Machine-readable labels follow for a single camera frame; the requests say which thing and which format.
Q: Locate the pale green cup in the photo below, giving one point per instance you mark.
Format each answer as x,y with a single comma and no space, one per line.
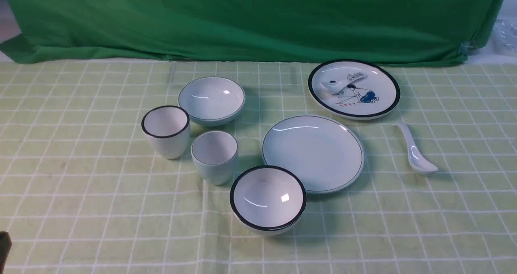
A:
215,156

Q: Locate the pale green rimmed bowl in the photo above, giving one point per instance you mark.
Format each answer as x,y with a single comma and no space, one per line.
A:
212,101

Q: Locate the white ceramic spoon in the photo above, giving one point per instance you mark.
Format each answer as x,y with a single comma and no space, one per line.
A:
416,160

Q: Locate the white black-rimmed bowl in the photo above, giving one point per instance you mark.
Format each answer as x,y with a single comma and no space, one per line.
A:
268,200

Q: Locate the pale green plate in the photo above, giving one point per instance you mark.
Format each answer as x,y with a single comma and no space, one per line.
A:
324,154

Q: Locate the white black-rimmed cup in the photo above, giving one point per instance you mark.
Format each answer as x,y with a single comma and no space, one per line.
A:
167,129

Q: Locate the white illustrated black-rimmed plate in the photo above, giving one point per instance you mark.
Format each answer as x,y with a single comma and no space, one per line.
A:
354,89

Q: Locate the green backdrop cloth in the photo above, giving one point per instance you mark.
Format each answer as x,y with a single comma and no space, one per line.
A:
405,33

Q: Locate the green checkered tablecloth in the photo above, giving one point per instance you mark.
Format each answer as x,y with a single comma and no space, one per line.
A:
82,191

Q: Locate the metal clip on backdrop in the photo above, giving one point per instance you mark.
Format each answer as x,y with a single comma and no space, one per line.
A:
468,48

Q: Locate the clear plastic bag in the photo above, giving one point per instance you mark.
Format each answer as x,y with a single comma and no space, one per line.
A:
505,37

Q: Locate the dark object at left edge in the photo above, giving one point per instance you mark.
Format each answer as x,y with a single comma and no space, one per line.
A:
5,248

